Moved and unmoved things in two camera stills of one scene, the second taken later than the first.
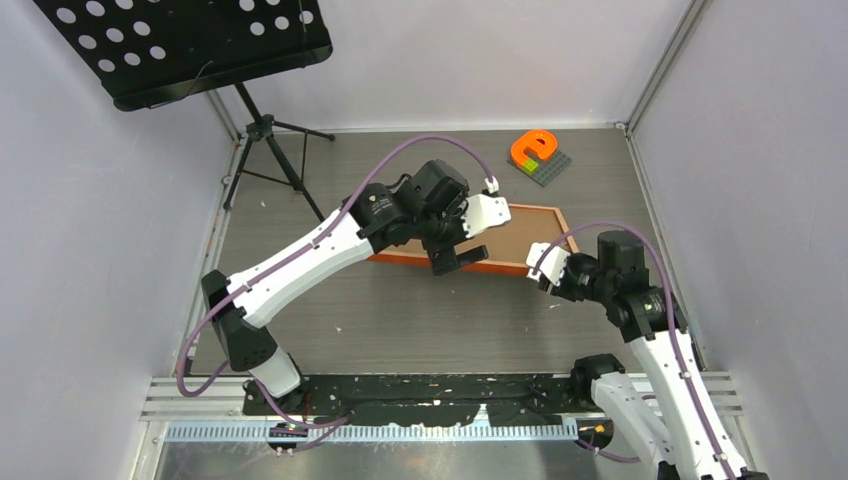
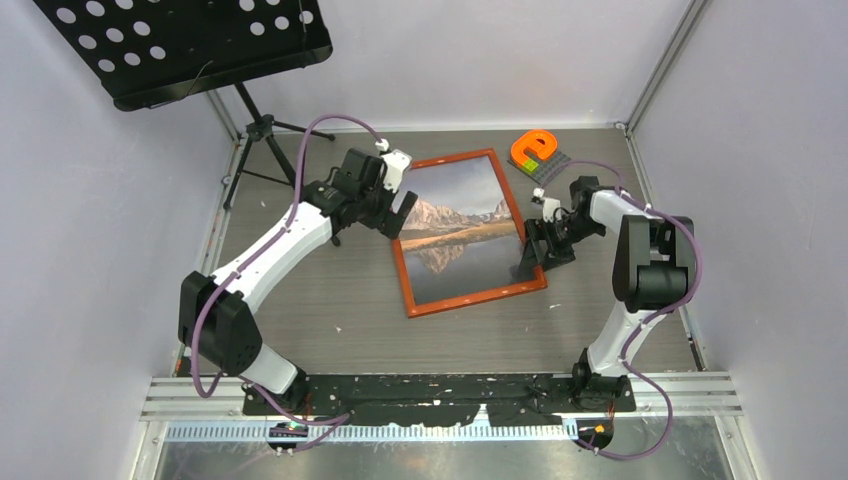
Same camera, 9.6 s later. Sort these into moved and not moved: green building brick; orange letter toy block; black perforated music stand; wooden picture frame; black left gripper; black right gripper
Moved: black right gripper; wooden picture frame; black left gripper
Not moved: green building brick; orange letter toy block; black perforated music stand
